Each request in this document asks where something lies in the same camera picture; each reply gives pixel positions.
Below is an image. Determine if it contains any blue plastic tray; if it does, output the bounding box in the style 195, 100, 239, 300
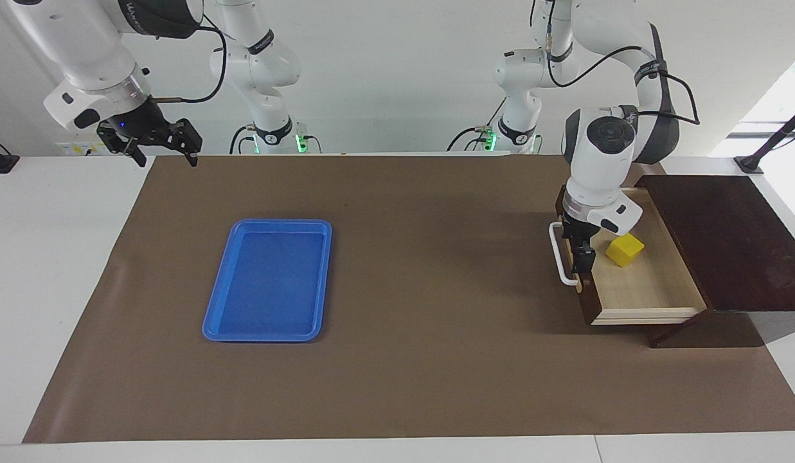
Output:
202, 219, 334, 342

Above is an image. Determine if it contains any dark wooden drawer cabinet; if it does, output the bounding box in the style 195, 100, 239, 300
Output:
636, 174, 795, 348

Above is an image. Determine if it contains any black base cable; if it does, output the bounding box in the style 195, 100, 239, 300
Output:
447, 127, 494, 152
230, 125, 255, 155

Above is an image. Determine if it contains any white wall outlet yellow label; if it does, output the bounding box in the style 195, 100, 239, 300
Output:
57, 140, 109, 157

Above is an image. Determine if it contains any black angled stand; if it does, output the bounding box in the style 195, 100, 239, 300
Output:
735, 103, 795, 176

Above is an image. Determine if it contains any brown table mat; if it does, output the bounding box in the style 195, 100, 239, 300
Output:
22, 154, 795, 444

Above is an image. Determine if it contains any wooden drawer with white handle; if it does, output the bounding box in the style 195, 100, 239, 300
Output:
549, 186, 706, 325

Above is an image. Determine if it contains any yellow cube block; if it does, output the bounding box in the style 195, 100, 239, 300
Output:
605, 233, 645, 268

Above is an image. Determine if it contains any black table clamp mount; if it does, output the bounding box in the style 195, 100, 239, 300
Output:
0, 134, 20, 174

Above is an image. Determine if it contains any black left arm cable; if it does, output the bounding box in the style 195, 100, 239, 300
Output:
544, 0, 701, 127

